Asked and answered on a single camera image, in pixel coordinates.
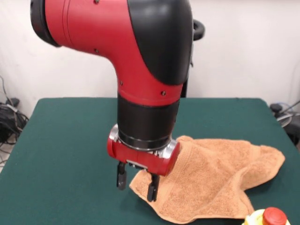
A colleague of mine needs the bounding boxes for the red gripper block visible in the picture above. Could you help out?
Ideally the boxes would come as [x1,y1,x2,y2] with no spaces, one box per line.
[107,124,181,203]

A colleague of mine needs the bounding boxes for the tan terry towel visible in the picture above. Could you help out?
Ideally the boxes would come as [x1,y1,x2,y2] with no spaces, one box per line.
[129,135,286,224]

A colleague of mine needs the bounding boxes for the dark green tablecloth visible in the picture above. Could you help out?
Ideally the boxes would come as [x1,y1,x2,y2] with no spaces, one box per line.
[0,97,300,225]

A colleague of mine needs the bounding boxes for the yellow emergency stop button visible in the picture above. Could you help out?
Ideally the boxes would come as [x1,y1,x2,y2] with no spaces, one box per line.
[245,206,293,225]

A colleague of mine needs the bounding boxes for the tangled black cables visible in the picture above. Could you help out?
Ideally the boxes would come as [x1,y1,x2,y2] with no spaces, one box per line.
[0,75,29,165]
[269,99,300,150]

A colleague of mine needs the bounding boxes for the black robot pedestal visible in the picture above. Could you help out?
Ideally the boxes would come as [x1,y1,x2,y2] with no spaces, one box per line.
[182,18,206,98]

